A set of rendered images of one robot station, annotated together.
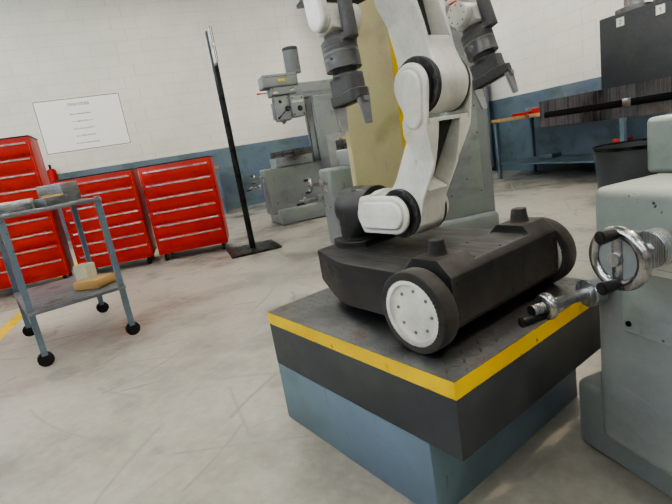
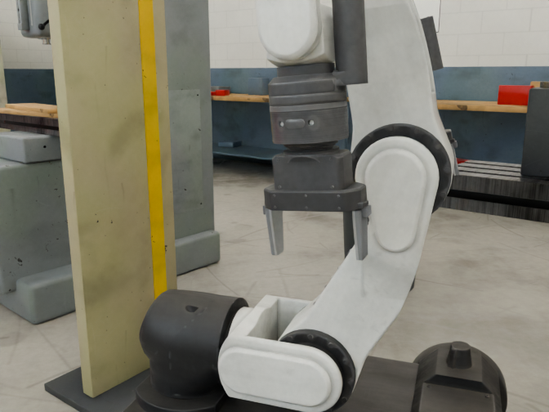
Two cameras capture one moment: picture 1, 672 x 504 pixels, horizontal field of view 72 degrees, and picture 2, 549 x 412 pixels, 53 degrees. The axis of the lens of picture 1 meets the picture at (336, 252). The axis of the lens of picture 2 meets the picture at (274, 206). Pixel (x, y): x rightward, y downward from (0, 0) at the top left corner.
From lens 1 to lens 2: 81 cm
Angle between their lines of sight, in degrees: 34
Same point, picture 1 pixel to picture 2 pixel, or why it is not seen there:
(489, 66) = not seen: hidden behind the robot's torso
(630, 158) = not seen: hidden behind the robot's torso
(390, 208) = (307, 371)
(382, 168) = (117, 194)
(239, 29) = not seen: outside the picture
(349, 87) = (339, 186)
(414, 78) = (417, 170)
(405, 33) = (385, 78)
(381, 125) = (119, 128)
